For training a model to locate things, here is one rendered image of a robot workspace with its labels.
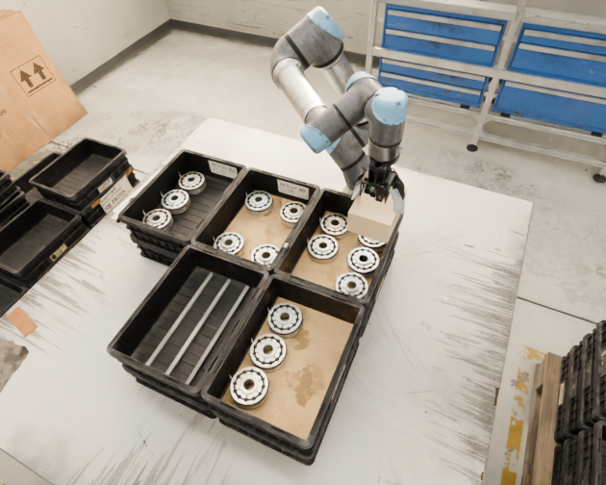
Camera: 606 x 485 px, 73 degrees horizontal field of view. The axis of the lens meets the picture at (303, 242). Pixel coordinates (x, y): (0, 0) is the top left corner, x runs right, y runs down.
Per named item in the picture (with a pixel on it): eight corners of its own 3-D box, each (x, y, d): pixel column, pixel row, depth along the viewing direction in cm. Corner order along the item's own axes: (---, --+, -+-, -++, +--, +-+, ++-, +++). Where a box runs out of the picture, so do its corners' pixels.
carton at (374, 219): (366, 193, 126) (367, 175, 120) (404, 205, 122) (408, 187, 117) (346, 230, 117) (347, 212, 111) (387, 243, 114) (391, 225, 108)
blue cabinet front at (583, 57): (492, 110, 274) (523, 21, 230) (614, 135, 252) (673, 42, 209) (491, 112, 272) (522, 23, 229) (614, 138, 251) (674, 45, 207)
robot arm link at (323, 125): (251, 55, 127) (299, 138, 95) (279, 30, 124) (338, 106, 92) (273, 82, 135) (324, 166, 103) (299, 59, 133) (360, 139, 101)
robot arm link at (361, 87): (326, 92, 99) (345, 117, 93) (365, 62, 97) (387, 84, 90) (340, 113, 105) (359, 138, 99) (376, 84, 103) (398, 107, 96)
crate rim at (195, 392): (189, 246, 133) (188, 242, 132) (271, 276, 125) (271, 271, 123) (107, 354, 111) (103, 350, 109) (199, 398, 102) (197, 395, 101)
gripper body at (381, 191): (358, 197, 107) (361, 162, 97) (369, 176, 111) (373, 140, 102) (386, 206, 104) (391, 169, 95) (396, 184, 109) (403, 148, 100)
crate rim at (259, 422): (272, 276, 125) (271, 271, 123) (366, 310, 116) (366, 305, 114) (199, 398, 102) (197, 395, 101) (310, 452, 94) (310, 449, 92)
